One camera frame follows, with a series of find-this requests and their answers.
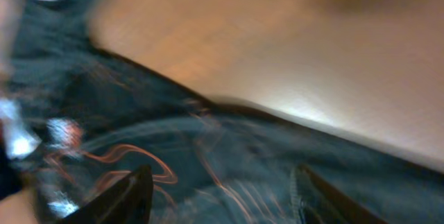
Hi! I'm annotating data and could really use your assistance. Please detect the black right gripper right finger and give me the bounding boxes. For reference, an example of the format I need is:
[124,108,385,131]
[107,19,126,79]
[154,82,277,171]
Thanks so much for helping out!
[299,165,387,224]

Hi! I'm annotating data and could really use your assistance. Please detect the black orange patterned jersey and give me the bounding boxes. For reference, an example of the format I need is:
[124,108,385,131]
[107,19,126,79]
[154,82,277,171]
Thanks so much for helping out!
[1,0,443,223]

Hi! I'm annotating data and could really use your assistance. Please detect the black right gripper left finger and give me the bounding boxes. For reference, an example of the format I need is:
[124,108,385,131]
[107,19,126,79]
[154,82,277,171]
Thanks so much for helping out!
[58,165,153,224]

